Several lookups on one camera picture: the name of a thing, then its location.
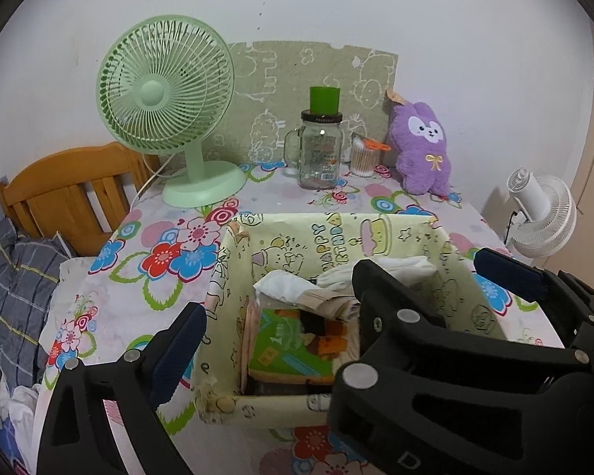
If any grey plaid pillow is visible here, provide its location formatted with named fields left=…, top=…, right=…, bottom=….
left=0, top=218, right=70, bottom=390

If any white plastic bag pack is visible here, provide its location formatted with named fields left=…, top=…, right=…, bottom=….
left=315, top=255, right=438, bottom=292

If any floral tablecloth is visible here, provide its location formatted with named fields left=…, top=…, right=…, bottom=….
left=35, top=163, right=560, bottom=474

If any green cartoon cardboard panel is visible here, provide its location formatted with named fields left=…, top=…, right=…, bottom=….
left=202, top=41, right=398, bottom=164

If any white clip fan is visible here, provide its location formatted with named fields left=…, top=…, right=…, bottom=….
left=506, top=168, right=577, bottom=260

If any brown paper napkin stack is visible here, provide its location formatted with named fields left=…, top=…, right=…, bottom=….
left=253, top=270, right=363, bottom=322

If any purple plush bunny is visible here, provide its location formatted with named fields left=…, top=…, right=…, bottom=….
left=388, top=100, right=452, bottom=198

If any cotton swab container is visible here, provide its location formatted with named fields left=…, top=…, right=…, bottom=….
left=350, top=134, right=392, bottom=177

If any green desk fan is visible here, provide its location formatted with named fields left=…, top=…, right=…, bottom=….
left=96, top=15, right=246, bottom=208

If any yellow cartoon fabric storage box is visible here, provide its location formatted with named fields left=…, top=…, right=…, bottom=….
left=192, top=212, right=505, bottom=428

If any glass mason jar mug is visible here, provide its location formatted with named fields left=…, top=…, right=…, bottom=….
left=283, top=110, right=343, bottom=190

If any white crumpled bedding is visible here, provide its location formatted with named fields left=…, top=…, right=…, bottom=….
left=0, top=367, right=42, bottom=464

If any green plastic cup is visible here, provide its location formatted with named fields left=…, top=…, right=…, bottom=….
left=309, top=86, right=340, bottom=116

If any green tissue pack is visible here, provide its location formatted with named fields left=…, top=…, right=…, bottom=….
left=247, top=309, right=360, bottom=385

